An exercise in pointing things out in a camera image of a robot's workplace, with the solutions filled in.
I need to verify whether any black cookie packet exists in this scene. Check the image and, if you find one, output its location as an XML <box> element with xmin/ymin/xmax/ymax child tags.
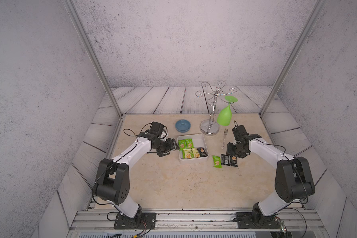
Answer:
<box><xmin>221</xmin><ymin>154</ymin><xmax>230</xmax><ymax>166</ymax></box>
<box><xmin>197</xmin><ymin>147</ymin><xmax>208</xmax><ymax>157</ymax></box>
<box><xmin>229</xmin><ymin>156</ymin><xmax>238</xmax><ymax>167</ymax></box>

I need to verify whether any green cookie packet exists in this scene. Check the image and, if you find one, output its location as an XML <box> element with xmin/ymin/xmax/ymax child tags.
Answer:
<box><xmin>212</xmin><ymin>156</ymin><xmax>222</xmax><ymax>168</ymax></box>
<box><xmin>178</xmin><ymin>139</ymin><xmax>187</xmax><ymax>151</ymax></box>

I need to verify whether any white plastic storage box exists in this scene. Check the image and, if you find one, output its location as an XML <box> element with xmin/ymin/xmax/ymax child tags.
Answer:
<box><xmin>178</xmin><ymin>134</ymin><xmax>209</xmax><ymax>164</ymax></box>

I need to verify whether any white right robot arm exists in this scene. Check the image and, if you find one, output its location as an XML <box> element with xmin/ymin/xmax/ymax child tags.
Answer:
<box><xmin>227</xmin><ymin>125</ymin><xmax>315</xmax><ymax>218</ymax></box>

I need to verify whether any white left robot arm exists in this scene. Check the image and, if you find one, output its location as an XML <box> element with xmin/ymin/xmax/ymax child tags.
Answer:
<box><xmin>92</xmin><ymin>122</ymin><xmax>179</xmax><ymax>219</ymax></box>

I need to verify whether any green cookie packet in box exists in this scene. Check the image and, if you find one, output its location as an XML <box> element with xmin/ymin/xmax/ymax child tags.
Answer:
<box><xmin>178</xmin><ymin>139</ymin><xmax>187</xmax><ymax>151</ymax></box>

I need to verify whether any black cookie packet in box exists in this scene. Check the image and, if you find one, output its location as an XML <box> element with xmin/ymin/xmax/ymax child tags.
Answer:
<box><xmin>197</xmin><ymin>147</ymin><xmax>208</xmax><ymax>157</ymax></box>

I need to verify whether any silver fork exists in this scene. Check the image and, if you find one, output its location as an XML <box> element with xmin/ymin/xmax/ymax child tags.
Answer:
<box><xmin>221</xmin><ymin>129</ymin><xmax>228</xmax><ymax>149</ymax></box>

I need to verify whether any blue ceramic bowl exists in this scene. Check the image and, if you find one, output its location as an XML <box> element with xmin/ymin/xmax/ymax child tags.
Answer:
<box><xmin>175</xmin><ymin>119</ymin><xmax>191</xmax><ymax>133</ymax></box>

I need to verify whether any yellow-green cookie packet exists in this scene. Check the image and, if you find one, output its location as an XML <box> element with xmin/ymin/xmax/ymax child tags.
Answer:
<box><xmin>182</xmin><ymin>148</ymin><xmax>193</xmax><ymax>159</ymax></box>

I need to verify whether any green plastic wine glass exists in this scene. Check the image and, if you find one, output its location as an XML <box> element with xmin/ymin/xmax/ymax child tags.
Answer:
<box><xmin>217</xmin><ymin>96</ymin><xmax>238</xmax><ymax>127</ymax></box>

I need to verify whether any chrome wine glass rack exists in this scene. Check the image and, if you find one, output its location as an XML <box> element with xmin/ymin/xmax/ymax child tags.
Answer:
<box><xmin>195</xmin><ymin>80</ymin><xmax>238</xmax><ymax>135</ymax></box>

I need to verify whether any pale yellow cookie packet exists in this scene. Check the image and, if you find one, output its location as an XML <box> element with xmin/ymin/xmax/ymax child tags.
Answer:
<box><xmin>191</xmin><ymin>148</ymin><xmax>201</xmax><ymax>158</ymax></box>

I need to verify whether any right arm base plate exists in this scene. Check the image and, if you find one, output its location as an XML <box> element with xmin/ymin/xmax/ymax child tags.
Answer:
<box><xmin>233</xmin><ymin>212</ymin><xmax>281</xmax><ymax>230</ymax></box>

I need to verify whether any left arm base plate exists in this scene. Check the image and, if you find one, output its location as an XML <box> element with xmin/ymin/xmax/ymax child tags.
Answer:
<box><xmin>114</xmin><ymin>212</ymin><xmax>156</xmax><ymax>230</ymax></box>

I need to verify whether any aluminium frame rail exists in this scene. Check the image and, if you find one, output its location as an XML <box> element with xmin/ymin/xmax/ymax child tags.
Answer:
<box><xmin>67</xmin><ymin>208</ymin><xmax>329</xmax><ymax>238</ymax></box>

